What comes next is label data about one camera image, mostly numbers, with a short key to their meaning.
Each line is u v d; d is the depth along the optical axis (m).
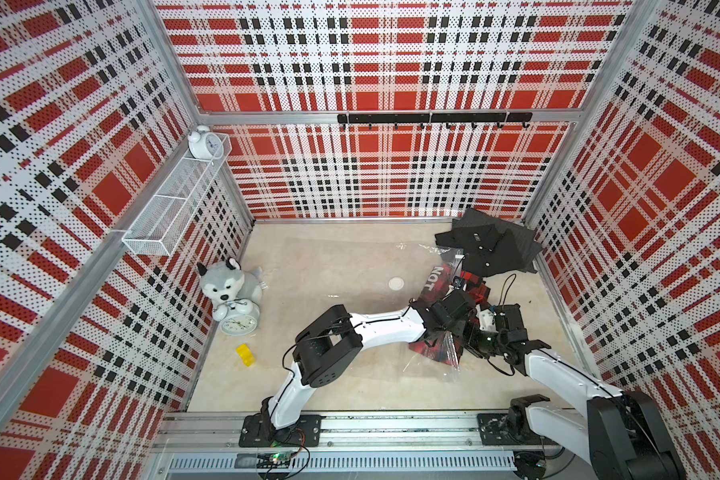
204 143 0.80
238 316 0.84
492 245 1.08
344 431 0.75
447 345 0.82
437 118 0.90
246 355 0.85
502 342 0.69
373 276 1.05
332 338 0.55
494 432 0.73
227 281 0.82
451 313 0.66
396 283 1.02
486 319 0.81
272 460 0.69
